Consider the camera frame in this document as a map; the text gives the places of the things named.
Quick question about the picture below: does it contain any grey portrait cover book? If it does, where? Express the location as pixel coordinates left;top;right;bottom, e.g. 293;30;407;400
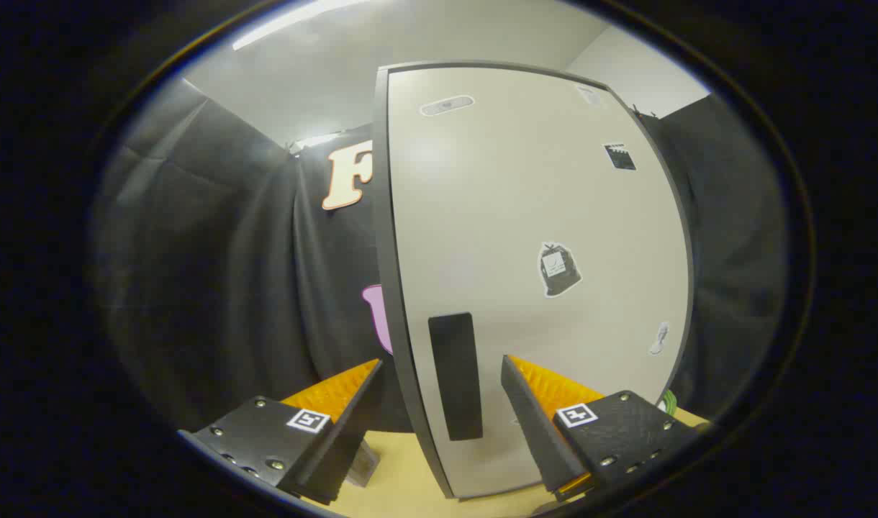
345;439;379;487

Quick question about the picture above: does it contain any grey shoe cabinet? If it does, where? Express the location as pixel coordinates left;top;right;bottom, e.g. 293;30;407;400
372;60;695;500

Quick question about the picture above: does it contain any black door handle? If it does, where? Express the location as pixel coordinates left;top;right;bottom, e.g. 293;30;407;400
428;312;483;441

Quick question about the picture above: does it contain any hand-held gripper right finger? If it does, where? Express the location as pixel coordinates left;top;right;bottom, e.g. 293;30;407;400
500;354;700;503

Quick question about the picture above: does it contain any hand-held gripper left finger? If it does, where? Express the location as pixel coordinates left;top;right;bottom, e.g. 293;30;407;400
177;358;384;506

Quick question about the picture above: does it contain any white shoe cabinet door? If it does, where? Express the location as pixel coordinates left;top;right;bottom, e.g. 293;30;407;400
386;66;692;499

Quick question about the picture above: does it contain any black backdrop cloth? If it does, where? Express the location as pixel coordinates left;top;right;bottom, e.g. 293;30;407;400
94;79;789;432

